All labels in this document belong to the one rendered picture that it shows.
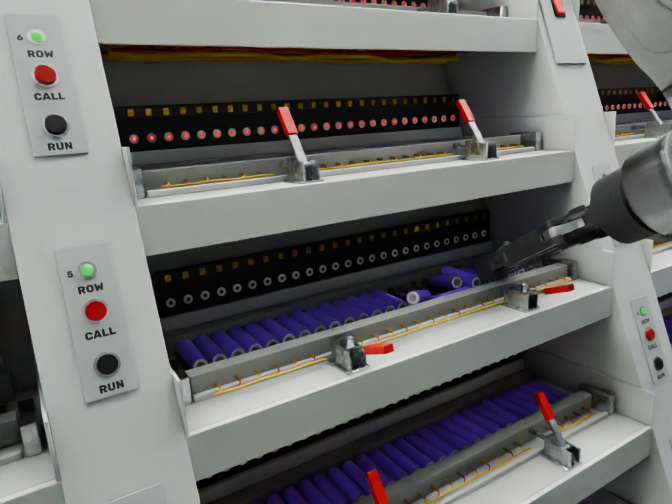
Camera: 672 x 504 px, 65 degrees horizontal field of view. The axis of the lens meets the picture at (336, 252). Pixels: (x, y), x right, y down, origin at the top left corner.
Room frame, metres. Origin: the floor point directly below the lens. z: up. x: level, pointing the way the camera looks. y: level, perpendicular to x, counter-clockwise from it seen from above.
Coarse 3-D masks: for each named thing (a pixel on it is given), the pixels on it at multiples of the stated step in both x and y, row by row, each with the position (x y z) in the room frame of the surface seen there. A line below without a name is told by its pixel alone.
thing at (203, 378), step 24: (552, 264) 0.78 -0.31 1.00; (480, 288) 0.70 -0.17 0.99; (528, 288) 0.74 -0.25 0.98; (408, 312) 0.63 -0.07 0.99; (432, 312) 0.65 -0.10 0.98; (312, 336) 0.58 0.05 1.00; (360, 336) 0.60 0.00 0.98; (240, 360) 0.53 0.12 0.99; (264, 360) 0.54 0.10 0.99; (288, 360) 0.55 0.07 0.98; (192, 384) 0.50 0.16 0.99; (216, 384) 0.51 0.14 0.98
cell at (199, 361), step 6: (180, 342) 0.59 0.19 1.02; (186, 342) 0.59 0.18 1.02; (180, 348) 0.58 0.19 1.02; (186, 348) 0.58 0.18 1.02; (192, 348) 0.57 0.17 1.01; (180, 354) 0.58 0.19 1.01; (186, 354) 0.57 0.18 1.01; (192, 354) 0.56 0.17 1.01; (198, 354) 0.56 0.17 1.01; (186, 360) 0.56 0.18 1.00; (192, 360) 0.55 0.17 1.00; (198, 360) 0.55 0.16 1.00; (204, 360) 0.55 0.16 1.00; (192, 366) 0.55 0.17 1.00; (198, 366) 0.55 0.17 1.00
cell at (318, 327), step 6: (294, 312) 0.67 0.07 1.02; (300, 312) 0.66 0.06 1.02; (294, 318) 0.66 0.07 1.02; (300, 318) 0.65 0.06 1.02; (306, 318) 0.64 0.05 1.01; (312, 318) 0.64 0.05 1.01; (306, 324) 0.63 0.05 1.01; (312, 324) 0.62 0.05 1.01; (318, 324) 0.62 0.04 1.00; (312, 330) 0.62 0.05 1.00; (318, 330) 0.62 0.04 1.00
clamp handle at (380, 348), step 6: (348, 342) 0.54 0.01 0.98; (348, 348) 0.55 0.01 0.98; (354, 348) 0.54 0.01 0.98; (360, 348) 0.52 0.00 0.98; (366, 348) 0.51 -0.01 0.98; (372, 348) 0.50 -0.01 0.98; (378, 348) 0.49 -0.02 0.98; (384, 348) 0.49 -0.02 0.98; (390, 348) 0.49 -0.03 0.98; (366, 354) 0.51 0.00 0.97; (372, 354) 0.50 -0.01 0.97; (378, 354) 0.50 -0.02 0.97
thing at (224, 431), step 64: (448, 256) 0.83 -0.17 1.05; (576, 256) 0.79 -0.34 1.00; (192, 320) 0.63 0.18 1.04; (512, 320) 0.65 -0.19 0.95; (576, 320) 0.72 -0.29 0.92; (256, 384) 0.53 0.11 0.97; (320, 384) 0.52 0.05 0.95; (384, 384) 0.56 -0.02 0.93; (192, 448) 0.45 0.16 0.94; (256, 448) 0.49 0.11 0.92
